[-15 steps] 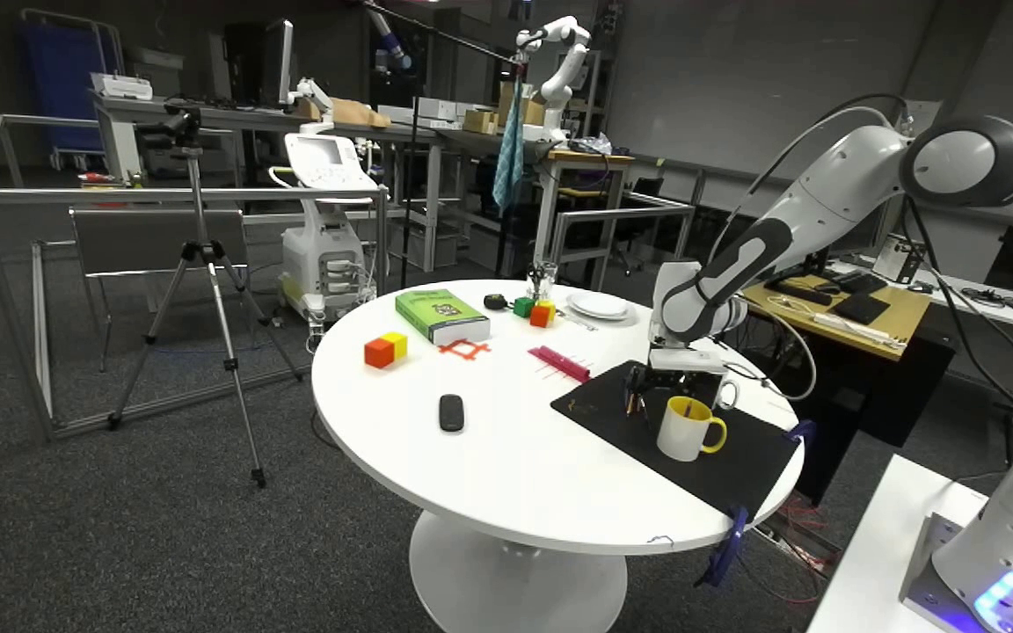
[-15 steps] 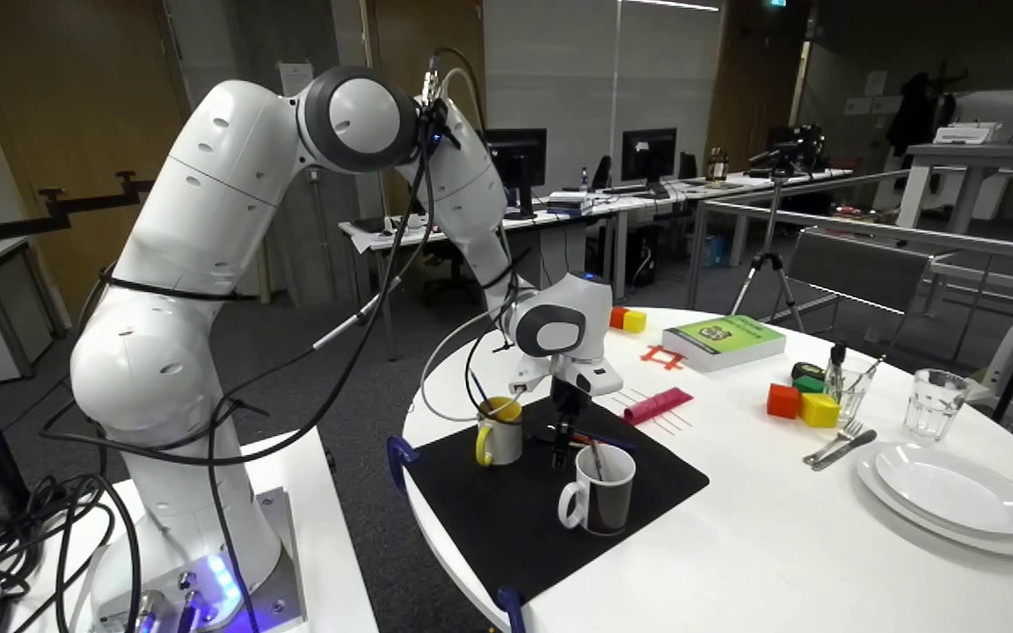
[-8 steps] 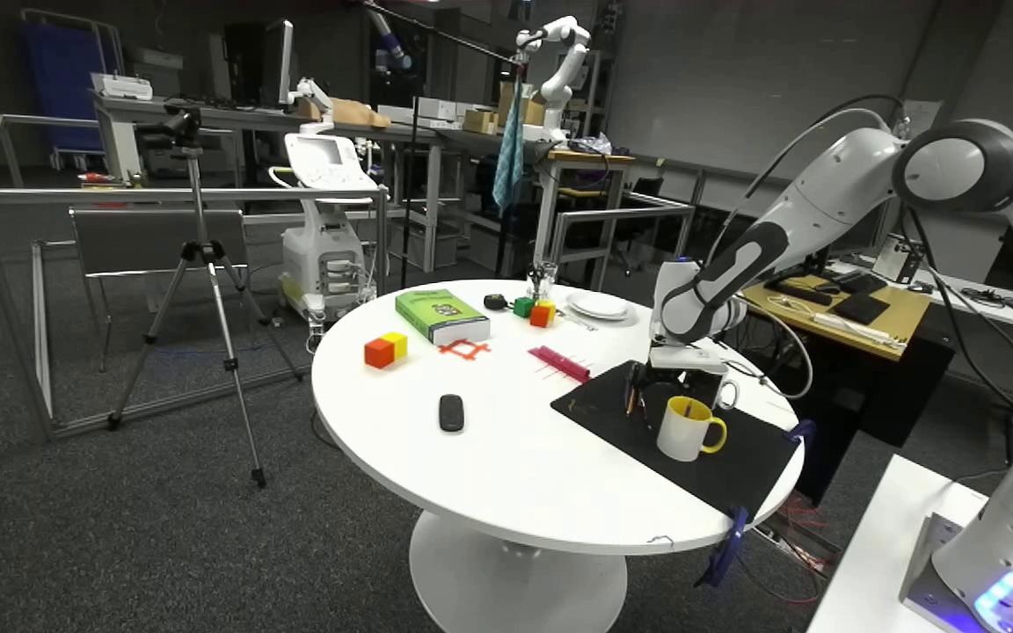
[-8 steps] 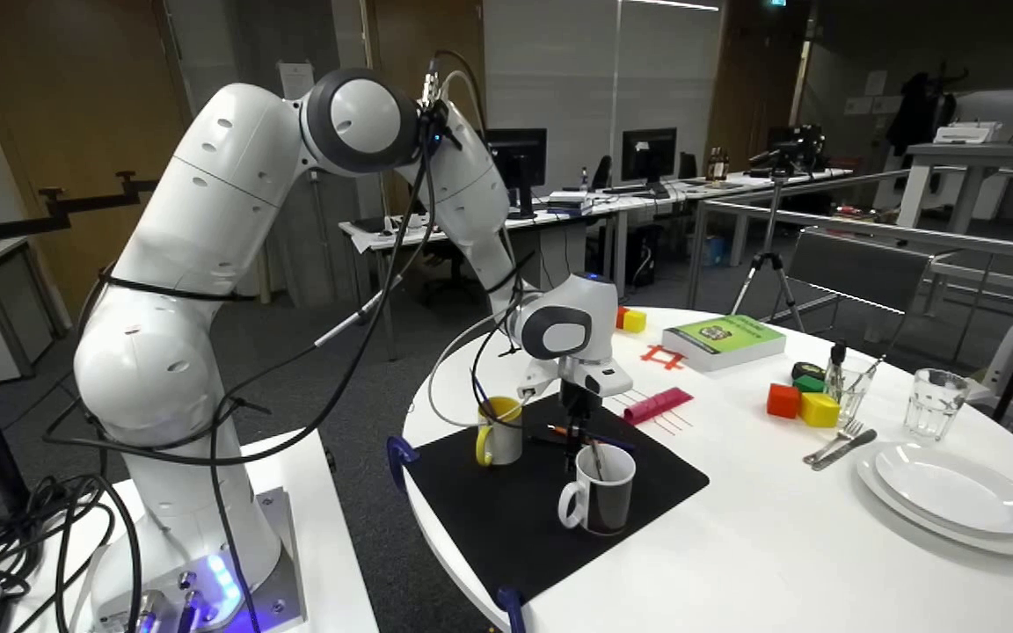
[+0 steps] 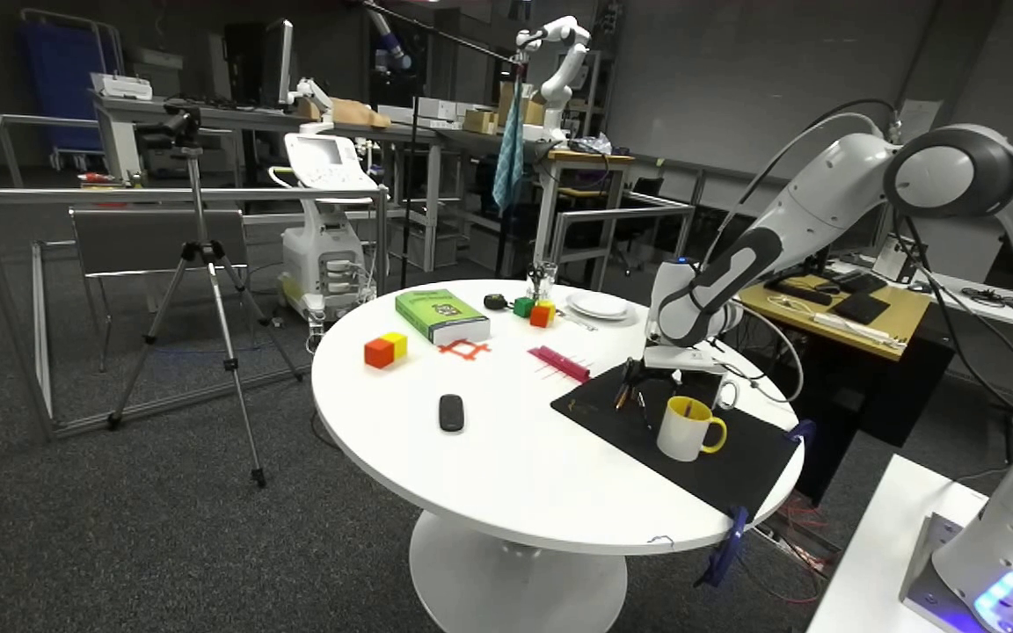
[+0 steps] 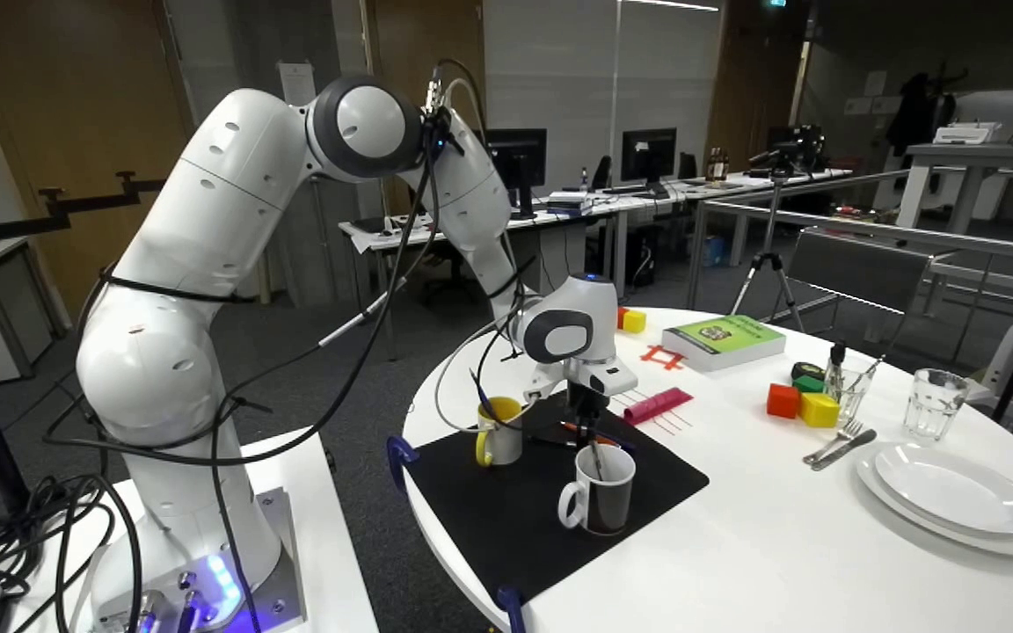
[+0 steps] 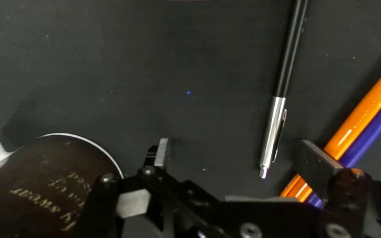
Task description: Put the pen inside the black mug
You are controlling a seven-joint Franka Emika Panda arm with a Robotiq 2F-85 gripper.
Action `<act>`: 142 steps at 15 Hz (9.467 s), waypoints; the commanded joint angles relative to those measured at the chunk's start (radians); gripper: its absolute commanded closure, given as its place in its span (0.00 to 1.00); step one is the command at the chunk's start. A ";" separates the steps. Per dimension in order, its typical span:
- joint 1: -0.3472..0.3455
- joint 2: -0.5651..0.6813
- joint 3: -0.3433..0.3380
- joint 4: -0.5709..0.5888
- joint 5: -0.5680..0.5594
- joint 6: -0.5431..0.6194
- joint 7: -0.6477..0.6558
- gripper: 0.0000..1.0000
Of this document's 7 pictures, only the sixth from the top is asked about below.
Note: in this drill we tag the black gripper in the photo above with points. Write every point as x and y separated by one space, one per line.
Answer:
589 402

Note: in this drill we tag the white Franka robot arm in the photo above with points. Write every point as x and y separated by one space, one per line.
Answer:
236 178

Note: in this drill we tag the pink ruler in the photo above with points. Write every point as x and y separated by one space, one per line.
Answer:
660 407

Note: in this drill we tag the black rectangular mat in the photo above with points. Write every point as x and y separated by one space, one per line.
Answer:
494 516

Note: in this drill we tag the small yellow cube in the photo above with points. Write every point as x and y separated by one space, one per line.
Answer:
636 323

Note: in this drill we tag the green book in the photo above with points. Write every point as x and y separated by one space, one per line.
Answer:
721 338

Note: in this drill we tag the blue tape strip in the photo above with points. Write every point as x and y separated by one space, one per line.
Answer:
510 609
398 459

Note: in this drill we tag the orange red block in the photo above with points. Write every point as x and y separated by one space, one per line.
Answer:
781 402

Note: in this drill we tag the yellow block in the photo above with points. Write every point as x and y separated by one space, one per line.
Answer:
822 410

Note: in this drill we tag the silver cutlery piece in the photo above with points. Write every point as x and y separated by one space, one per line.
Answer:
851 446
836 450

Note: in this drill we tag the long white office desk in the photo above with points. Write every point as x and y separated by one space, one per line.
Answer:
650 202

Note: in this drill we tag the clear glass holding utensils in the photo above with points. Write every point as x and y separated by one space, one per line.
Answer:
851 400

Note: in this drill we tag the white robot platform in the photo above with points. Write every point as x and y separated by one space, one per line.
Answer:
318 550

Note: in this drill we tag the black computer monitor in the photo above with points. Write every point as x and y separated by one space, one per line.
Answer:
650 156
522 160

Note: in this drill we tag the grey flat panel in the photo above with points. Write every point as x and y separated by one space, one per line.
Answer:
860 267

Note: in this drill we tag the clear drinking glass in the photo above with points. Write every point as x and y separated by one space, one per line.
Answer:
935 410

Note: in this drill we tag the small white plate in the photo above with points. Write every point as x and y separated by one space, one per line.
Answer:
950 488

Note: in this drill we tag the dark hanging coat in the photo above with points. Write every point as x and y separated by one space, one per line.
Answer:
916 112

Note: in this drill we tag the white high table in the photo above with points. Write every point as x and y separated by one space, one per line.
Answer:
974 160

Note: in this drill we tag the light grey wrist camera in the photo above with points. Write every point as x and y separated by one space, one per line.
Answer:
613 376

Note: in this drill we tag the red plastic bracket frame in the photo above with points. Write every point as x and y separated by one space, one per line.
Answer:
664 358

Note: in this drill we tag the grey camera tripod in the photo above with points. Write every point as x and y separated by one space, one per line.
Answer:
769 252

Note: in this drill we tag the black camera on tripod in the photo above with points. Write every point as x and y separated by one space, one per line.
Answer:
789 146

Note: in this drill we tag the aluminium frame railing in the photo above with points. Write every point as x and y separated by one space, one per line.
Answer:
879 226

